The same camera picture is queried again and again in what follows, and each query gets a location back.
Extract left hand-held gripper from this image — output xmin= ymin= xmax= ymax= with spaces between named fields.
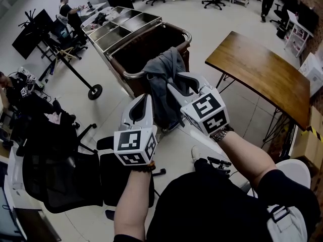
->
xmin=113 ymin=93 xmax=159 ymax=166

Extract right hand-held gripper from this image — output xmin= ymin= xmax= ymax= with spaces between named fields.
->
xmin=166 ymin=71 xmax=230 ymax=137

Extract grey cloth garment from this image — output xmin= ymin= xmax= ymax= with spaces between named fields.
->
xmin=141 ymin=46 xmax=189 ymax=128

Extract brown laundry cart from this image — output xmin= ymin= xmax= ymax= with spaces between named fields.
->
xmin=80 ymin=6 xmax=192 ymax=135

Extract person's right forearm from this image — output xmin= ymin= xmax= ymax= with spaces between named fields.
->
xmin=219 ymin=131 xmax=277 ymax=189

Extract person's left forearm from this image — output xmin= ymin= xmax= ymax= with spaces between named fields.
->
xmin=114 ymin=169 xmax=153 ymax=238

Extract black stanchion pole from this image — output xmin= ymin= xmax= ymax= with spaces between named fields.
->
xmin=57 ymin=56 xmax=103 ymax=101

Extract metal wristwatch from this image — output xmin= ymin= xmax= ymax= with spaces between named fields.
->
xmin=209 ymin=125 xmax=234 ymax=143

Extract person's right white shoe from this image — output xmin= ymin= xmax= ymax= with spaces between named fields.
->
xmin=191 ymin=145 xmax=201 ymax=163

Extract wooden table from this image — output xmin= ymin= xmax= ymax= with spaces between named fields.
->
xmin=204 ymin=31 xmax=311 ymax=148

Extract black belt clamp device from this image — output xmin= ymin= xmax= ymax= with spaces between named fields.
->
xmin=206 ymin=156 xmax=232 ymax=176

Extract pink cloth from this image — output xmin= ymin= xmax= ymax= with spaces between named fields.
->
xmin=44 ymin=111 xmax=61 ymax=125

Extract wooden clothes hanger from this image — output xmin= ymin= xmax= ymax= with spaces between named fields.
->
xmin=56 ymin=46 xmax=76 ymax=61

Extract black mesh office chair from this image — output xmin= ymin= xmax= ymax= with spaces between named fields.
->
xmin=22 ymin=136 xmax=167 ymax=214

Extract white small shelf trolley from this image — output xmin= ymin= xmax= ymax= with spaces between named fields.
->
xmin=284 ymin=9 xmax=315 ymax=58

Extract person's black clothed body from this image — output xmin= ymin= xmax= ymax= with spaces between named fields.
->
xmin=111 ymin=157 xmax=321 ymax=242

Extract white carton box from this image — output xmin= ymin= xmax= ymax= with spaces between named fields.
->
xmin=299 ymin=52 xmax=323 ymax=98

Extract brown cardboard boxes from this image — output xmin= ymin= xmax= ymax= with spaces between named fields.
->
xmin=290 ymin=104 xmax=323 ymax=176

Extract dark wooden cabinet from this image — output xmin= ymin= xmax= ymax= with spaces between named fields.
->
xmin=15 ymin=207 xmax=61 ymax=242

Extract grey chest pouch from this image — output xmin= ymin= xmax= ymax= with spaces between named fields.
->
xmin=266 ymin=205 xmax=310 ymax=242

